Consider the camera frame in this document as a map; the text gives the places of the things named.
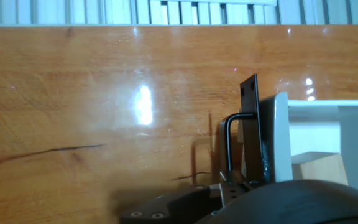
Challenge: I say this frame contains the glossy wooden board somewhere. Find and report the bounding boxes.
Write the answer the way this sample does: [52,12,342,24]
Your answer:
[0,24,358,224]

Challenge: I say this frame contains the small wooden cube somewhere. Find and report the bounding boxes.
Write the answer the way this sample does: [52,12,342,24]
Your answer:
[291,151,349,186]

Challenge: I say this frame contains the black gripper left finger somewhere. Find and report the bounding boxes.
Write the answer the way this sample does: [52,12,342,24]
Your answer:
[119,170,248,224]

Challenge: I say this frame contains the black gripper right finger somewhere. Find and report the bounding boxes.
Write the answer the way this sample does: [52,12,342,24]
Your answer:
[247,179,272,189]

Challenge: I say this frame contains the black metal drawer handle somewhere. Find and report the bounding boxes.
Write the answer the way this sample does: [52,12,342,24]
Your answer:
[219,73,358,197]

